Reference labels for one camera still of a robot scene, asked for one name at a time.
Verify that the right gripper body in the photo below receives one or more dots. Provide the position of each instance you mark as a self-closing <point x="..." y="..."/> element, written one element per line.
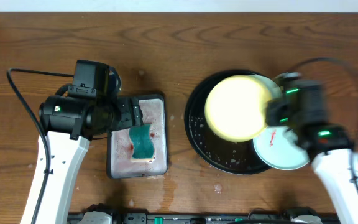
<point x="279" y="117"/>

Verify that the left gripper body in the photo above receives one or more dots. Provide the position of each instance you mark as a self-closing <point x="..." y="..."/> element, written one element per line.
<point x="129" y="116"/>

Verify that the green scrubbing sponge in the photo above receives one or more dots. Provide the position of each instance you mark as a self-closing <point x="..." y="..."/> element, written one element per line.
<point x="143" y="148"/>

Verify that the pale green plate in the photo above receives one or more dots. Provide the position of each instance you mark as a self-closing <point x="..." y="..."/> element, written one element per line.
<point x="273" y="88"/>
<point x="276" y="147"/>

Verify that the yellow plate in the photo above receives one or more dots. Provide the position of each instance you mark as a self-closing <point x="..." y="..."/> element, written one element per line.
<point x="235" y="108"/>

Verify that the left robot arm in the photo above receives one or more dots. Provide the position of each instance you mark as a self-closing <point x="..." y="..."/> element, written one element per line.
<point x="67" y="122"/>

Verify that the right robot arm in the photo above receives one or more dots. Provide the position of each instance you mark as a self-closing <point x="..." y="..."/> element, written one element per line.
<point x="302" y="109"/>

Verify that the black rectangular soapy water tray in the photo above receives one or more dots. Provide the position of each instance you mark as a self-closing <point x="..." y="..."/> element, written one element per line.
<point x="120" y="165"/>

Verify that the round black serving tray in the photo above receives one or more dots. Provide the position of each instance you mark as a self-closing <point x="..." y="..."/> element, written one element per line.
<point x="231" y="157"/>

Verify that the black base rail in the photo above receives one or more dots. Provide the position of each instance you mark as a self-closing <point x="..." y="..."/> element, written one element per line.
<point x="103" y="214"/>

